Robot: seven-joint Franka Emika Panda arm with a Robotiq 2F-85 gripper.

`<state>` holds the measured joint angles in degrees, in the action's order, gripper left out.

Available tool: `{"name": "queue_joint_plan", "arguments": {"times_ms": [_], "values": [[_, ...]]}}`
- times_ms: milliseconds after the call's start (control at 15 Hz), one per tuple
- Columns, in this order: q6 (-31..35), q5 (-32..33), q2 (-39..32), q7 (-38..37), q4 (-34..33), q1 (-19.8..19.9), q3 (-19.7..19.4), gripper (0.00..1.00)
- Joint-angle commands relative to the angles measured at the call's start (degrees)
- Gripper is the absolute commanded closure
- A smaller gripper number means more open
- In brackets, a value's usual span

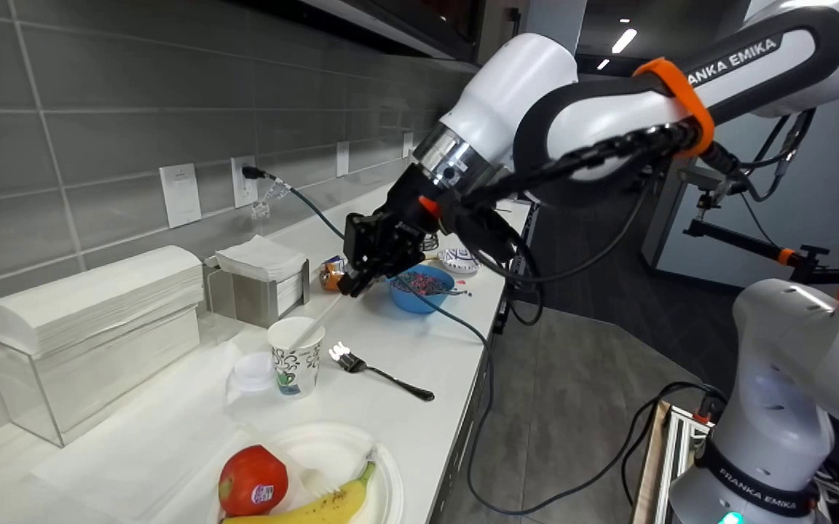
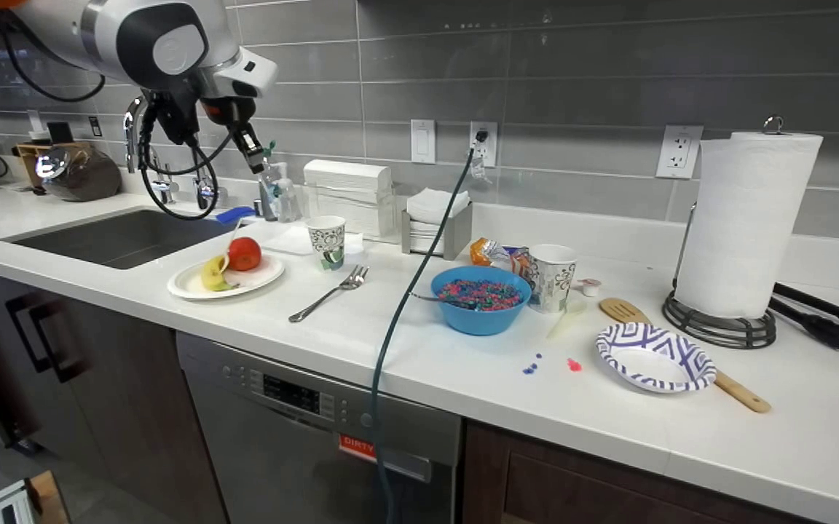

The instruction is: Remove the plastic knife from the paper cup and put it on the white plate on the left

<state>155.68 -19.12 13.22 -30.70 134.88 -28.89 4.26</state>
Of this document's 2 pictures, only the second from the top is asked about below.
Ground black wire towel holder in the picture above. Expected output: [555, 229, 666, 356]
[659, 114, 788, 348]

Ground blue patterned paper plate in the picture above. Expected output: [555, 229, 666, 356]
[590, 319, 720, 396]

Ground chrome faucet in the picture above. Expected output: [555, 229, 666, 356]
[118, 92, 152, 181]

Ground grey napkin holder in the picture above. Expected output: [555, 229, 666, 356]
[398, 185, 475, 260]

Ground dark wooden base cabinet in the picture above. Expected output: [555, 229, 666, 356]
[458, 415, 821, 524]
[0, 260, 231, 524]

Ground white wall outlet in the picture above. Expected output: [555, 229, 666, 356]
[465, 118, 500, 168]
[653, 123, 704, 184]
[408, 116, 439, 167]

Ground clear folded towel dispenser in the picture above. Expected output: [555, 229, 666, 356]
[301, 156, 398, 245]

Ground white paper towel roll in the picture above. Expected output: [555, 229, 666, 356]
[673, 127, 825, 319]

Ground black power cable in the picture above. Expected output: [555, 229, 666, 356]
[366, 126, 491, 524]

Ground white plate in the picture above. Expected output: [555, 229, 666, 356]
[167, 248, 284, 302]

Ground blue bowl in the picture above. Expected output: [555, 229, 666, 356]
[429, 264, 536, 338]

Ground stainless steel dishwasher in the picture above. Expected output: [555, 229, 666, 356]
[172, 332, 465, 524]

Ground black tongs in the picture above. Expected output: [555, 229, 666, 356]
[767, 280, 839, 353]

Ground red apple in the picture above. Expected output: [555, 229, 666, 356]
[225, 233, 264, 273]

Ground yellow banana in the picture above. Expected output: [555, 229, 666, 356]
[196, 252, 239, 295]

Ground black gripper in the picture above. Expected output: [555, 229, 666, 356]
[197, 89, 274, 178]

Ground blue sponge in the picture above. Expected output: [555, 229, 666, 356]
[212, 204, 258, 233]

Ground printed paper cup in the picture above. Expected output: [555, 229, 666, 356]
[306, 213, 349, 273]

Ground metal fork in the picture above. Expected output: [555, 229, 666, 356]
[284, 261, 372, 327]

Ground wooden spatula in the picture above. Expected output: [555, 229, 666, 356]
[595, 295, 775, 415]

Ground brown basket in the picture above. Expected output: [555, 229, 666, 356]
[9, 139, 126, 204]

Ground kitchen sink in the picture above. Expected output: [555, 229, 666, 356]
[0, 207, 239, 273]

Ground white printed mug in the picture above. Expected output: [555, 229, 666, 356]
[528, 241, 583, 315]

